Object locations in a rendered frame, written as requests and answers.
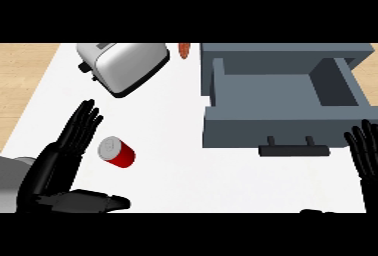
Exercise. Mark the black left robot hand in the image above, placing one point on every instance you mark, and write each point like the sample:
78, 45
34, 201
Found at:
53, 166

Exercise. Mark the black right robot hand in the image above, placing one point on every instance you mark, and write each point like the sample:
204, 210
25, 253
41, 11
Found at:
366, 156

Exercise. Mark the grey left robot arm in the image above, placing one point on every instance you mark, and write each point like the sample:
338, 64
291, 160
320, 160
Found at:
12, 185

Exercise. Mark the red soda can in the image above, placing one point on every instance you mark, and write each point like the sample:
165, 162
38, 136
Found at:
117, 152

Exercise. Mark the grey open drawer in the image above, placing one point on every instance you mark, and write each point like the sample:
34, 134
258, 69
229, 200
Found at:
288, 110

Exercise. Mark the silver toaster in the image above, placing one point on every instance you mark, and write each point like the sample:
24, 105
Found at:
123, 65

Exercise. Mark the grey cabinet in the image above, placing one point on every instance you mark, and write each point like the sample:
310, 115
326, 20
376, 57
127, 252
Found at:
285, 55

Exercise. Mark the orange carrot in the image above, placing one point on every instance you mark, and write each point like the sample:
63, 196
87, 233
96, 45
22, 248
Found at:
183, 50

